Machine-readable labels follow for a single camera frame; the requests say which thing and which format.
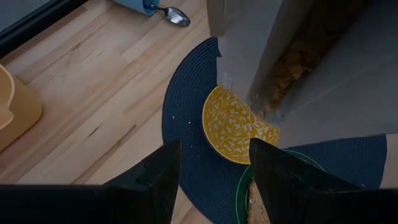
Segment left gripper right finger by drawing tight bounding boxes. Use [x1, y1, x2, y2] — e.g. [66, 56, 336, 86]
[248, 138, 398, 224]

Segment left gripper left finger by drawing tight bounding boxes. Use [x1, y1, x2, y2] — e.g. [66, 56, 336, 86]
[0, 139, 182, 224]

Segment brown toast slice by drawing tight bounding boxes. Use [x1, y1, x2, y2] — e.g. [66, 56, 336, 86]
[247, 179, 271, 224]

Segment green glass plate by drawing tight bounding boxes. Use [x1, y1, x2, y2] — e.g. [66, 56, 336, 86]
[235, 149, 326, 224]

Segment blue bowl yellow patterned inside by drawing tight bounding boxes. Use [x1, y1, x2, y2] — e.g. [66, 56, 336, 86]
[201, 84, 280, 165]

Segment spoon with blue handle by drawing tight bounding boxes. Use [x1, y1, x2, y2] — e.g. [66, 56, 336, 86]
[149, 2, 191, 27]

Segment blue plastic cup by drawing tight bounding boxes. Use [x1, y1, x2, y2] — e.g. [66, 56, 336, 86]
[113, 0, 161, 16]

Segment round dark blue placemat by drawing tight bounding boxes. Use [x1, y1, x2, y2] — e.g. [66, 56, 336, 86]
[161, 36, 388, 224]

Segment yellow plastic bin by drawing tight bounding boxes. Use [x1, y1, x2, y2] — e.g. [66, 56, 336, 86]
[0, 63, 44, 152]

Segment black aluminium table frame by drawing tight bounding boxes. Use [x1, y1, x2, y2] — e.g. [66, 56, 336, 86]
[0, 0, 90, 59]

